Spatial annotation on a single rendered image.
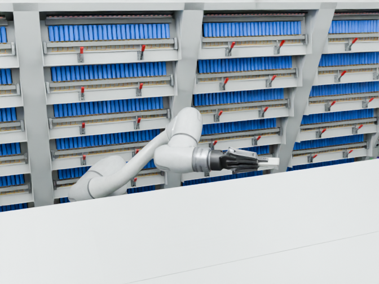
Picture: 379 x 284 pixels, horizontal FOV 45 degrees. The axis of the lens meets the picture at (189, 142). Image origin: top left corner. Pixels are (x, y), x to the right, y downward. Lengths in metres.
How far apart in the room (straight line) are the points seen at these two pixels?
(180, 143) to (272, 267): 0.91
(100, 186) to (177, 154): 0.44
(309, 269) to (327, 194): 0.22
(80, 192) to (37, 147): 0.40
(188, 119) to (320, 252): 0.97
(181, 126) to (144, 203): 0.85
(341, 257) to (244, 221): 0.18
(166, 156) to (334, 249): 0.88
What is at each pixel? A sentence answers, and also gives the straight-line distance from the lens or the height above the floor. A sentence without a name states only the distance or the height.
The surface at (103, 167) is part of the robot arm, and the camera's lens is 2.09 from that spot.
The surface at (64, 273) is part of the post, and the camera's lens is 0.77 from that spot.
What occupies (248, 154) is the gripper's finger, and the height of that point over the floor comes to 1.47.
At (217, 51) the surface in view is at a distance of 2.25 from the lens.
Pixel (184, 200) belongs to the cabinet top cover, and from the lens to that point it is 0.89.
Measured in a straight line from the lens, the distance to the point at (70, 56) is 2.07.
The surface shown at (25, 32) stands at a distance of 2.00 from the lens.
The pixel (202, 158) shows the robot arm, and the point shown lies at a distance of 1.60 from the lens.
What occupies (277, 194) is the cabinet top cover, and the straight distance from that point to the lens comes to 0.95.
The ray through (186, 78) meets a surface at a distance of 2.23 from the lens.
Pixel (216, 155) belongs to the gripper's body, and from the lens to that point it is 1.60.
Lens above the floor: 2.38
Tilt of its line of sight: 35 degrees down
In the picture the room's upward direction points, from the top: 8 degrees clockwise
